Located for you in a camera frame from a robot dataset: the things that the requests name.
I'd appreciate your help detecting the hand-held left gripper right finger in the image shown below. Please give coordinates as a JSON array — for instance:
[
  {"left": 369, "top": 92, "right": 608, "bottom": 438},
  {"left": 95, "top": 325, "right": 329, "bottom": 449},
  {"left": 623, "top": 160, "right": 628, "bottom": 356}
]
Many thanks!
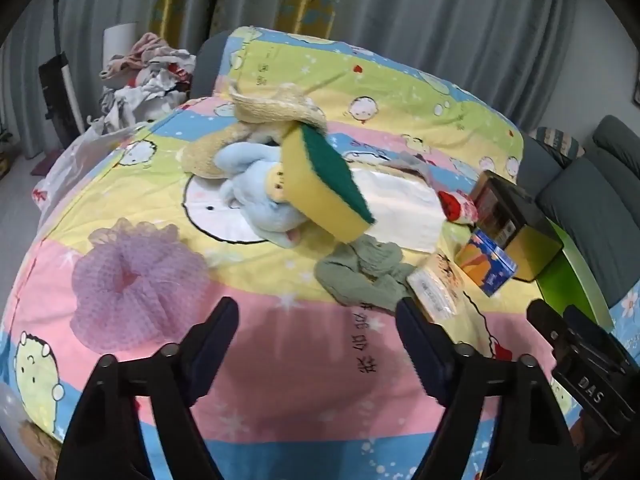
[{"left": 395, "top": 297, "right": 576, "bottom": 480}]

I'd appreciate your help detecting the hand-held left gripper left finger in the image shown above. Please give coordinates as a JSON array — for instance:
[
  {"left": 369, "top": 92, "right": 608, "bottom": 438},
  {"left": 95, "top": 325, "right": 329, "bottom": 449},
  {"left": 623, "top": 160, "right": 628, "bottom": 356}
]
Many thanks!
[{"left": 55, "top": 296, "right": 241, "bottom": 480}]

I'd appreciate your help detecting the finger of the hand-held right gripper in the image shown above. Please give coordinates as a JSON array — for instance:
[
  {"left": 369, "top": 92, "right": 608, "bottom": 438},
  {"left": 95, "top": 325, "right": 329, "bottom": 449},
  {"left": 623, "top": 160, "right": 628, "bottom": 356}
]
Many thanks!
[
  {"left": 564, "top": 304, "right": 634, "bottom": 367},
  {"left": 526, "top": 298, "right": 584, "bottom": 369}
]

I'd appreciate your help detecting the blue orange small box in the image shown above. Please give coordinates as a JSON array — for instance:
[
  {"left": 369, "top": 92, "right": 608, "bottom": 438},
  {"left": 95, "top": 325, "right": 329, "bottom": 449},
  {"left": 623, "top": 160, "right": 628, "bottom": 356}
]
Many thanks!
[{"left": 454, "top": 227, "right": 518, "bottom": 298}]

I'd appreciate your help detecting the sage green knitted cloth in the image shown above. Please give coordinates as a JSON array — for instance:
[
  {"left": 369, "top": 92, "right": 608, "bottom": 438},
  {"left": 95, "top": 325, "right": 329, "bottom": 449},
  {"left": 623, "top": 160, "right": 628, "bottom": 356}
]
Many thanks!
[{"left": 314, "top": 237, "right": 426, "bottom": 313}]

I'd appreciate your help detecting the red white small packet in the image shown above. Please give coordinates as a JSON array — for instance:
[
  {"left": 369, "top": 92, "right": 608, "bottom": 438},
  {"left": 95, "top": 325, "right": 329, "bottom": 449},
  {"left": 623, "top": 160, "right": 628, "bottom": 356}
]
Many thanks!
[{"left": 437, "top": 189, "right": 480, "bottom": 224}]

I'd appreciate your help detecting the light blue cloth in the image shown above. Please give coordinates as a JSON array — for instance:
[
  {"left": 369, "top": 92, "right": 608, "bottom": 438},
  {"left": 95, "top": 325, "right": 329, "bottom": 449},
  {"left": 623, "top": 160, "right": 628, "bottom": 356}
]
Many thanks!
[{"left": 214, "top": 141, "right": 321, "bottom": 248}]

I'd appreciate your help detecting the beige chenille towel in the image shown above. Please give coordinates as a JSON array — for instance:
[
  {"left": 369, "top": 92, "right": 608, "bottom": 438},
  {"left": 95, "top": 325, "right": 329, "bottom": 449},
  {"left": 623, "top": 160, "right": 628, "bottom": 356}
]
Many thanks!
[{"left": 180, "top": 82, "right": 329, "bottom": 181}]

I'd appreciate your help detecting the blue floral sheet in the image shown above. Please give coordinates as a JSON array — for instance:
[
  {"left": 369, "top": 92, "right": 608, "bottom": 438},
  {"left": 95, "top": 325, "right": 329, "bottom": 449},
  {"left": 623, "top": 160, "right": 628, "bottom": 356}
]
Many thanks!
[{"left": 606, "top": 287, "right": 640, "bottom": 361}]

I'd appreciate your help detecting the cartoon printed blanket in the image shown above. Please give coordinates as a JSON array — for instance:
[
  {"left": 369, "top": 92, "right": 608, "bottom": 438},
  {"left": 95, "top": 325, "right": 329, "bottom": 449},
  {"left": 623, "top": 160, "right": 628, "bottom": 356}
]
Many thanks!
[{"left": 0, "top": 25, "right": 617, "bottom": 480}]

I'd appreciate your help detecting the pink mesh bath pouf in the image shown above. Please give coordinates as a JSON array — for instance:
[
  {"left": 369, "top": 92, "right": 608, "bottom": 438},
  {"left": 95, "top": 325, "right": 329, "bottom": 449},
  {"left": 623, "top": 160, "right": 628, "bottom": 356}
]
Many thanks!
[{"left": 71, "top": 217, "right": 210, "bottom": 353}]

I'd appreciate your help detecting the black gold box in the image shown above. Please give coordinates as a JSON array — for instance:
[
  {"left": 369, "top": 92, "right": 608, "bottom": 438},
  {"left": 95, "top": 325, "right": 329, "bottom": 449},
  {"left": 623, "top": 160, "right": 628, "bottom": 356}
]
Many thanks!
[{"left": 472, "top": 170, "right": 565, "bottom": 283}]

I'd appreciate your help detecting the folded white towel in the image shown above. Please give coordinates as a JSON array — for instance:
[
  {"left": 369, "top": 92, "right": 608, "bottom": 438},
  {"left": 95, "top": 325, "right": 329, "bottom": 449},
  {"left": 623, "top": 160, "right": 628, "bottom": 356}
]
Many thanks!
[{"left": 350, "top": 164, "right": 447, "bottom": 254}]

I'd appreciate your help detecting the grey sofa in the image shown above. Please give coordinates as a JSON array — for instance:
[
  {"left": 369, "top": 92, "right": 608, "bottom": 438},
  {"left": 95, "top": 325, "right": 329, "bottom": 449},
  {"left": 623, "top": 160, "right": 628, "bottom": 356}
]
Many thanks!
[{"left": 517, "top": 114, "right": 640, "bottom": 321}]

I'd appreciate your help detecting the striped cushion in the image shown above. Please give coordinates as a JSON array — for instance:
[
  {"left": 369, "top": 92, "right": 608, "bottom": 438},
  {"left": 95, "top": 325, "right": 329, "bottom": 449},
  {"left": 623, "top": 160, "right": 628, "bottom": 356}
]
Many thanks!
[{"left": 529, "top": 126, "right": 585, "bottom": 168}]

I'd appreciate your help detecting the yellow green sponge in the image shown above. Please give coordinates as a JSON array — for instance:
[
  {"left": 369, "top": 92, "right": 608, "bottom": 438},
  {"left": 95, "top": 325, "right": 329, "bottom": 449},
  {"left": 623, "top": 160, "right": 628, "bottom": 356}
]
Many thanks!
[{"left": 282, "top": 124, "right": 377, "bottom": 243}]

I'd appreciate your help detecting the brown fuzzy rug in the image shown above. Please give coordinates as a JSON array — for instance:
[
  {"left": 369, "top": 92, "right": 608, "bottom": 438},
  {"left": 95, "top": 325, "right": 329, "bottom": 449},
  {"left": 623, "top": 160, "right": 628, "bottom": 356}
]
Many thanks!
[{"left": 15, "top": 417, "right": 66, "bottom": 480}]

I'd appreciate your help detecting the pile of clothes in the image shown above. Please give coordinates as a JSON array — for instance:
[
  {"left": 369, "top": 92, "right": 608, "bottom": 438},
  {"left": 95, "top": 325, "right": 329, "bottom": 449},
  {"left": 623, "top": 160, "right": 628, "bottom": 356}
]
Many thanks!
[{"left": 87, "top": 32, "right": 197, "bottom": 131}]

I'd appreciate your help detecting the dark grey padded seat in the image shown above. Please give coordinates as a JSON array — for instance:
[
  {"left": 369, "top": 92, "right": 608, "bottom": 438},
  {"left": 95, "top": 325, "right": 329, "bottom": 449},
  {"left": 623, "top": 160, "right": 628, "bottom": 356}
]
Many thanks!
[{"left": 191, "top": 30, "right": 233, "bottom": 102}]

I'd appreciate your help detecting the upright stick vacuum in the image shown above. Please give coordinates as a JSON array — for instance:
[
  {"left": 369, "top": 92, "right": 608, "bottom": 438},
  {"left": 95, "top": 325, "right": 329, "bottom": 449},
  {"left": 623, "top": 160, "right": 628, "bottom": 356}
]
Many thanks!
[{"left": 39, "top": 0, "right": 87, "bottom": 147}]

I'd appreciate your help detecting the white cylinder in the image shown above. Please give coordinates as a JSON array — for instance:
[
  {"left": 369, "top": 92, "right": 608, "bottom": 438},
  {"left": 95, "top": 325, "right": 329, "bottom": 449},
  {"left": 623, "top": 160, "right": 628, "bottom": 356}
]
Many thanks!
[{"left": 102, "top": 22, "right": 139, "bottom": 77}]

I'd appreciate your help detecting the grey curtain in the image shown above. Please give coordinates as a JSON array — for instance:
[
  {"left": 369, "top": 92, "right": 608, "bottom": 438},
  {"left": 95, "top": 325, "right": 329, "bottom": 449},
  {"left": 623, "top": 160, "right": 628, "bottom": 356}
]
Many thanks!
[{"left": 0, "top": 0, "right": 640, "bottom": 161}]

